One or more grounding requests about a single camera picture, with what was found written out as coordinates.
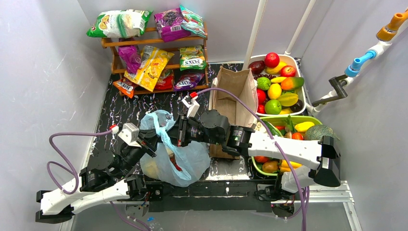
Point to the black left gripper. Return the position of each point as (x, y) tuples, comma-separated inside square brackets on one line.
[(147, 142)]

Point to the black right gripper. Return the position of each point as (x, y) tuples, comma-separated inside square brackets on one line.
[(183, 131)]

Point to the red cherry bunch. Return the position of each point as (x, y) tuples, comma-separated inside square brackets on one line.
[(173, 161)]

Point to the light blue plastic grocery bag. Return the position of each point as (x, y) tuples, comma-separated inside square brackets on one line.
[(193, 159)]

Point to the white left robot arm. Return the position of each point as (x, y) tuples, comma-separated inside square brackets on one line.
[(111, 179)]

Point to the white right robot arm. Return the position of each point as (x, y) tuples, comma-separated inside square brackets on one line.
[(320, 161)]

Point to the purple Fox's candy bag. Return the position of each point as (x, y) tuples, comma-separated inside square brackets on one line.
[(188, 81)]

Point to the orange snack bag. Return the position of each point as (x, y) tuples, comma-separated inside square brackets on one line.
[(125, 86)]

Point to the brown paper bag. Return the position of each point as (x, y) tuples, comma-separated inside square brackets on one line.
[(242, 85)]

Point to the yellow snack bag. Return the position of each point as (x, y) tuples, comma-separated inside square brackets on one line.
[(153, 62)]

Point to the green Fox's candy bag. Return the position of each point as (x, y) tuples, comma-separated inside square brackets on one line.
[(192, 57)]

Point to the purple snack bag middle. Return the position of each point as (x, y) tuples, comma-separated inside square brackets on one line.
[(130, 54)]

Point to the purple snack bag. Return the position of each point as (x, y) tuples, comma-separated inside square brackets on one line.
[(130, 54), (168, 25)]

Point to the purple snack bag top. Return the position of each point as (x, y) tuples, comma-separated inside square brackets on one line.
[(168, 25)]

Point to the green red snack bag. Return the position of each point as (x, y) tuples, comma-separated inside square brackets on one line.
[(192, 22)]

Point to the green white chips bag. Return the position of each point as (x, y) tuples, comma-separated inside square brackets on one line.
[(120, 24)]

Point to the wooden snack shelf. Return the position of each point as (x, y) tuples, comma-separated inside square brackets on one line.
[(151, 38)]

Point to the orange tomato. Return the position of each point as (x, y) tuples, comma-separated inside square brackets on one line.
[(261, 159)]

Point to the brown kiwi potato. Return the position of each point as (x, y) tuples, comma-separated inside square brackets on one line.
[(270, 166)]

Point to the lime green apple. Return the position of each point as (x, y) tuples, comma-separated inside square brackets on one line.
[(273, 107)]

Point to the dark red plum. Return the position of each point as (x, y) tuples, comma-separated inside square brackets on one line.
[(257, 67)]

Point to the yellow lemon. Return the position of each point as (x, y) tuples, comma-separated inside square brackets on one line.
[(276, 70)]

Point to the green vegetable basket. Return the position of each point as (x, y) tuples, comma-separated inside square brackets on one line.
[(277, 125)]

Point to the yellow green starfruit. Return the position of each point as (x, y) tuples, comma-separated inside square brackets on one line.
[(288, 99)]

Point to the red apple top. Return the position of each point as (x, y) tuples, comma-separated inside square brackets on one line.
[(271, 60)]

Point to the red apple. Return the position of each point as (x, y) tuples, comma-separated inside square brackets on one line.
[(271, 60), (288, 71)]

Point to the red carrot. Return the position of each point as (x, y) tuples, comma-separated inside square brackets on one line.
[(297, 136)]

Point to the mango orange green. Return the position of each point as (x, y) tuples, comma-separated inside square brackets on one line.
[(292, 83)]

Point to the red apple right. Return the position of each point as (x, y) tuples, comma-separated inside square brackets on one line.
[(288, 71)]

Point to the green netted melon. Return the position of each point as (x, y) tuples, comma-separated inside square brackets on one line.
[(316, 132)]

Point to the white pipe left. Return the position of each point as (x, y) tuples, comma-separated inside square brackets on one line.
[(255, 29)]

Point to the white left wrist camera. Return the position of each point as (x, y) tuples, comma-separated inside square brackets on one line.
[(128, 133)]

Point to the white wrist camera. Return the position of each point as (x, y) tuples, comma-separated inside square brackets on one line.
[(128, 133), (192, 105)]

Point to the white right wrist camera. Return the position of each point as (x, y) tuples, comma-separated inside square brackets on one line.
[(192, 105)]

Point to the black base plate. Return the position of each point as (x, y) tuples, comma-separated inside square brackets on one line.
[(208, 195)]

